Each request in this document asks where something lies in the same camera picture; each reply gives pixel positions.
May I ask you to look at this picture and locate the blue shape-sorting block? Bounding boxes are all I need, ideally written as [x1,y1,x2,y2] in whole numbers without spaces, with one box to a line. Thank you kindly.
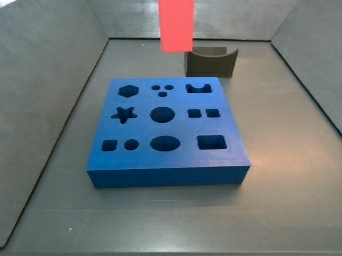
[87,77,251,188]

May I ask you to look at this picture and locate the red rectangular block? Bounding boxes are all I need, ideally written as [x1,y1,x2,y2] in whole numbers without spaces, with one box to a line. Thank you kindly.
[157,0,195,53]

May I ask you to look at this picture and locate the dark grey curved holder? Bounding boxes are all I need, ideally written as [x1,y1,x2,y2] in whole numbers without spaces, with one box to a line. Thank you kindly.
[184,46,239,78]

